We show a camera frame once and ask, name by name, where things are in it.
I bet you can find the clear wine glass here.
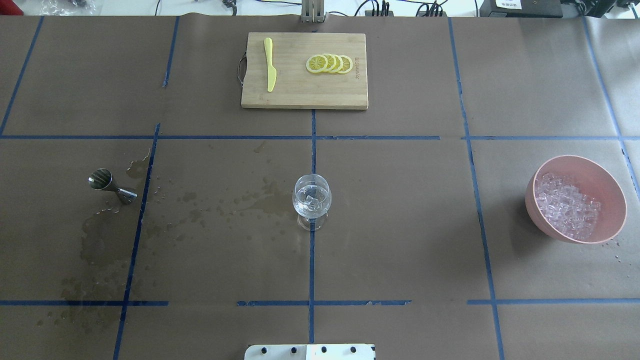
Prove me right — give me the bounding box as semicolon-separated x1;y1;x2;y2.
292;174;332;231

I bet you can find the bamboo cutting board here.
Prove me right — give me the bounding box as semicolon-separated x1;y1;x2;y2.
241;32;370;110

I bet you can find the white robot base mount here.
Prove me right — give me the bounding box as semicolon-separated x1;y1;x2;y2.
244;343;377;360

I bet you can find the pink bowl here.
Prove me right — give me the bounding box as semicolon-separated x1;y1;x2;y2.
525;155;627;244

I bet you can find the yellow plastic knife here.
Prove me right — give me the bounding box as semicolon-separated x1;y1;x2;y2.
263;37;278;92

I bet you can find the aluminium frame post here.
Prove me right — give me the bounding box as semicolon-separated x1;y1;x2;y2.
301;0;327;23

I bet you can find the black box device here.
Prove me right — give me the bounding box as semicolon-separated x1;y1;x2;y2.
478;0;563;19

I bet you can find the pile of clear ice cubes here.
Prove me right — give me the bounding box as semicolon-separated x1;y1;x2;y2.
534;172;602;240

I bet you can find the steel double jigger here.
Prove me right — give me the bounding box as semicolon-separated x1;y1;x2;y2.
87;168;138;205

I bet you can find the clear plastic bag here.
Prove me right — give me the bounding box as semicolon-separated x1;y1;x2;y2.
39;0;100;16

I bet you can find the clear ice cube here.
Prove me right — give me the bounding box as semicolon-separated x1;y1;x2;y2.
301;193;323;213

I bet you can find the lemon slice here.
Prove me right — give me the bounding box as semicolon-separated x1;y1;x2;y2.
329;54;344;74
323;54;334;73
336;55;354;75
305;54;329;74

